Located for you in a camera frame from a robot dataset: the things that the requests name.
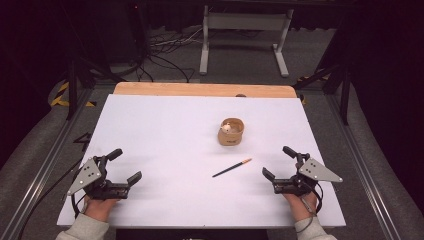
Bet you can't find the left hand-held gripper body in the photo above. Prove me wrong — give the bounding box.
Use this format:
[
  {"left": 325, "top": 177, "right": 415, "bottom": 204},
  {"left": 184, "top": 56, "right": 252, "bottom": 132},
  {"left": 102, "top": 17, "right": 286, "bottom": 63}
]
[{"left": 66, "top": 154, "right": 131, "bottom": 201}]

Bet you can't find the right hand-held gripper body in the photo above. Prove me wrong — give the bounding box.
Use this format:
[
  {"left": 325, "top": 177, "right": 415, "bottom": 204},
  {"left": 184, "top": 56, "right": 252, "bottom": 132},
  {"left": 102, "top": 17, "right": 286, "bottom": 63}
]
[{"left": 273, "top": 152, "right": 344, "bottom": 197}]

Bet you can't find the black pencil with orange end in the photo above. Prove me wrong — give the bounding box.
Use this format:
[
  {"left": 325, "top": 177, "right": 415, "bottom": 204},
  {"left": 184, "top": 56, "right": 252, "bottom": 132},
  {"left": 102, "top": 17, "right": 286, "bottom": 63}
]
[{"left": 211, "top": 158, "right": 253, "bottom": 178}]

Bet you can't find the tan wooden pen cup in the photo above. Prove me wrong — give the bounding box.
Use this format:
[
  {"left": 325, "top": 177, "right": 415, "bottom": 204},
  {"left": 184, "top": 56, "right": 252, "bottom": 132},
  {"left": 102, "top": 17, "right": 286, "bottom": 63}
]
[{"left": 217, "top": 117, "right": 245, "bottom": 147}]

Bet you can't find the person's left hand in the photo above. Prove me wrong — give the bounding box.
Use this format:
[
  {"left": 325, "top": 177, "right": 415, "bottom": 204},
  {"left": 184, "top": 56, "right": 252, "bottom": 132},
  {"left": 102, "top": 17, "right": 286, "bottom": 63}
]
[{"left": 83, "top": 196, "right": 119, "bottom": 223}]

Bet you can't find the person's right hand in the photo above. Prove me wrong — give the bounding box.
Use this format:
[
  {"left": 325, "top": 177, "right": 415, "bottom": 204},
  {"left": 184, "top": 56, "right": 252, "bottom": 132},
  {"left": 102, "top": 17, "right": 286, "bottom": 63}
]
[{"left": 283, "top": 191, "right": 318, "bottom": 223}]

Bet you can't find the white table cover sheet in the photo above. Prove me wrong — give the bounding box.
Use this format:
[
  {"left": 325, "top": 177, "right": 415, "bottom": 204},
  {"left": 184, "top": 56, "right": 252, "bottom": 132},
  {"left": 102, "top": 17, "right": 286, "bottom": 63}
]
[{"left": 56, "top": 94, "right": 347, "bottom": 229}]

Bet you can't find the yellow black floor tape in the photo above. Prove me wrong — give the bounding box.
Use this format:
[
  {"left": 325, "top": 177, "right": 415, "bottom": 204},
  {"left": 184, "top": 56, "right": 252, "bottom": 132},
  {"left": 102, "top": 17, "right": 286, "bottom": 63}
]
[{"left": 49, "top": 81, "right": 98, "bottom": 108}]

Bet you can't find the black angled stand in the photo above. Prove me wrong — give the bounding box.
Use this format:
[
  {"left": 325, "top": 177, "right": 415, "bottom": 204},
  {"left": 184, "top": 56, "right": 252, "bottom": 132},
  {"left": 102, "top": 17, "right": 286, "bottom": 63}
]
[{"left": 293, "top": 63, "right": 353, "bottom": 127}]

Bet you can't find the dark tower with red light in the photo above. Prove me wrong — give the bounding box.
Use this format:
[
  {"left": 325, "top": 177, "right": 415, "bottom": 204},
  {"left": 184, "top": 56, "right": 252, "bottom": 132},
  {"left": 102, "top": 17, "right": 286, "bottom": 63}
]
[{"left": 128, "top": 1, "right": 151, "bottom": 64}]

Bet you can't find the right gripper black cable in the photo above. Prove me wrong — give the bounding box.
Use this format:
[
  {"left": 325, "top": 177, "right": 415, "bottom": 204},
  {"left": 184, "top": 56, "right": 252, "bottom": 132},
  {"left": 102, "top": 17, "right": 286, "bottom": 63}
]
[{"left": 311, "top": 182, "right": 324, "bottom": 214}]

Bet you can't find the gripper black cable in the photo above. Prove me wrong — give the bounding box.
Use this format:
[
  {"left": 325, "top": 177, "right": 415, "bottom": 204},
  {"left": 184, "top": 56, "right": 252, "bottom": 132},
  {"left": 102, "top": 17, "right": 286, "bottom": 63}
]
[
  {"left": 70, "top": 192, "right": 88, "bottom": 218},
  {"left": 311, "top": 182, "right": 324, "bottom": 214}
]

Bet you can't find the grey wrist strap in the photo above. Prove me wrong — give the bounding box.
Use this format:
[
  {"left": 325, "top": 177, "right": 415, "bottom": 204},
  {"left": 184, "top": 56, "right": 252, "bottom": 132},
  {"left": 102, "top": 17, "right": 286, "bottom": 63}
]
[{"left": 299, "top": 194, "right": 318, "bottom": 234}]

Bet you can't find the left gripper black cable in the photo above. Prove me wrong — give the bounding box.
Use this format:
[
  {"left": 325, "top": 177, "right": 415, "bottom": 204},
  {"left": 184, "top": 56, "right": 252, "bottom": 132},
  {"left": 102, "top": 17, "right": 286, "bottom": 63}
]
[{"left": 70, "top": 192, "right": 88, "bottom": 218}]

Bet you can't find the long black floor cable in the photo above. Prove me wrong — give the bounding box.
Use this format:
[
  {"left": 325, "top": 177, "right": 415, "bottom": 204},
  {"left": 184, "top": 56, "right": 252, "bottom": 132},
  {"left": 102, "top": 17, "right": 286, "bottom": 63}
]
[{"left": 18, "top": 156, "right": 86, "bottom": 240}]

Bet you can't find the aluminium floor rail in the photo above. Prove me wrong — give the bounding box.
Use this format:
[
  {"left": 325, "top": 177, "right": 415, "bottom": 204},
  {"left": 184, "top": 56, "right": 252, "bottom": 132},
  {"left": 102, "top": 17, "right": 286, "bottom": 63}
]
[
  {"left": 0, "top": 88, "right": 96, "bottom": 240},
  {"left": 324, "top": 93, "right": 406, "bottom": 240}
]

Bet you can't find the bundle of floor cables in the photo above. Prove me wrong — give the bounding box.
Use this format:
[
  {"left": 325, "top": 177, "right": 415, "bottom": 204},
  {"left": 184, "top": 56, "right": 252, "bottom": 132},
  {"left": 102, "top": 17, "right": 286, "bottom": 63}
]
[{"left": 138, "top": 28, "right": 204, "bottom": 84}]

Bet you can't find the white metal frame stand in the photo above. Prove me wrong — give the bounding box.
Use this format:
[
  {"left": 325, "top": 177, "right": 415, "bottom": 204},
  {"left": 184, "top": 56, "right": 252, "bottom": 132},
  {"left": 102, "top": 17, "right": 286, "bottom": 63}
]
[{"left": 199, "top": 4, "right": 295, "bottom": 78}]

